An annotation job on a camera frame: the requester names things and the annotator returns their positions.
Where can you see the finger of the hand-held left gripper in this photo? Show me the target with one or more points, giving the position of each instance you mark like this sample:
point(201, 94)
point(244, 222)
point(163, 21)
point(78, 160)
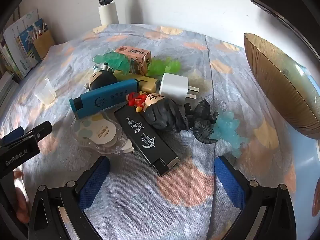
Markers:
point(41, 129)
point(13, 133)

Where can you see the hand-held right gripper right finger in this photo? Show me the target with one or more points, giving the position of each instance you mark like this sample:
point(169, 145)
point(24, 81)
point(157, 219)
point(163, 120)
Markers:
point(230, 183)

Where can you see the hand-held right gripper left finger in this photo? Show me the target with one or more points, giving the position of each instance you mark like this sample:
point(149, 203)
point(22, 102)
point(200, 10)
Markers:
point(93, 183)

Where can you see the clear measuring cup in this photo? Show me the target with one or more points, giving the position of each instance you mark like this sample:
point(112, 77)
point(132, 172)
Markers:
point(46, 95)

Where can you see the clear correction tape dispenser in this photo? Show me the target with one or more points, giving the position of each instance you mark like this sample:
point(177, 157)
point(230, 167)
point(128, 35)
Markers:
point(100, 132)

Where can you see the light blue translucent figurine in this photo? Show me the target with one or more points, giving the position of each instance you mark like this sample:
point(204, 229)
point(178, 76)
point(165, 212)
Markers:
point(227, 127)

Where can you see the black dragon figurine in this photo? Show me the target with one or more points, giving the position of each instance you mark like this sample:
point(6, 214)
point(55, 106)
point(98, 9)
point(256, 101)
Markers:
point(200, 127)

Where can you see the black lighter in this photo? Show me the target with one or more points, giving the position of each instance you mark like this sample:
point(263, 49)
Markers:
point(145, 140)

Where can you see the blue lighter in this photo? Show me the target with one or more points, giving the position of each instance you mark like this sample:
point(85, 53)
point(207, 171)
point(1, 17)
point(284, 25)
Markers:
point(105, 100)

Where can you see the round black-haired toy figure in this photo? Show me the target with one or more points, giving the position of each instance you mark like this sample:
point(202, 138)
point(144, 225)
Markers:
point(102, 80)

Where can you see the red figurine with black hair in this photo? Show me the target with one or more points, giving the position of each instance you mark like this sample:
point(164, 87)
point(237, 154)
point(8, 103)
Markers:
point(162, 115)

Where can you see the teal translucent figurine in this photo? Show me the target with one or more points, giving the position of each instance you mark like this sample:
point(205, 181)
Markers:
point(112, 60)

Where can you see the gold ribbed glass bowl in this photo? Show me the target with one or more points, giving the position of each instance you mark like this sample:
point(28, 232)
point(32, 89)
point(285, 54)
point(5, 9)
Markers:
point(272, 85)

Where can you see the white charger plug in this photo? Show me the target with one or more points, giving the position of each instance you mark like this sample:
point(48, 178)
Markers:
point(172, 86)

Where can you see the tan lighter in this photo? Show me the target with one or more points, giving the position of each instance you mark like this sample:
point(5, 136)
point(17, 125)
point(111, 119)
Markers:
point(147, 83)

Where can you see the pink carton box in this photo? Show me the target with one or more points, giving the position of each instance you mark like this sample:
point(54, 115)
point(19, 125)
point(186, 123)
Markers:
point(135, 55)

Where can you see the light green translucent figurine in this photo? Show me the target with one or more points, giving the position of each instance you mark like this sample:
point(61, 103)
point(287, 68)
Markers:
point(165, 67)

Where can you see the person's left hand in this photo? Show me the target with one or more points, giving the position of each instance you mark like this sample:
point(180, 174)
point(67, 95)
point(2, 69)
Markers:
point(22, 207)

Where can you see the flat stack of books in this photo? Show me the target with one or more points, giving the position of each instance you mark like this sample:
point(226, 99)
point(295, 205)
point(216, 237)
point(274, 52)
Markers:
point(6, 90)

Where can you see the leaf-patterned grey cloth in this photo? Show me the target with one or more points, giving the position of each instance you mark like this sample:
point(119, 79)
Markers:
point(150, 200)

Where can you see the row of standing books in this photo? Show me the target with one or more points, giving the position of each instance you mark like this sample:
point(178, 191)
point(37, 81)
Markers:
point(6, 60)

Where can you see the brown pen holder box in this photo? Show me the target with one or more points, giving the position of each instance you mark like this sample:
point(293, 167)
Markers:
point(44, 45)

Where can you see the bunch of pens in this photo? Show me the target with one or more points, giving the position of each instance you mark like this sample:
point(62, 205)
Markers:
point(41, 30)

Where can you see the white lamp pole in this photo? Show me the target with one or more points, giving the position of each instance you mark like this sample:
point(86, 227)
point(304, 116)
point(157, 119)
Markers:
point(108, 10)

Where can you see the black monitor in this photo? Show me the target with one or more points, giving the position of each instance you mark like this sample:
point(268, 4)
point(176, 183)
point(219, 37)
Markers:
point(287, 0)

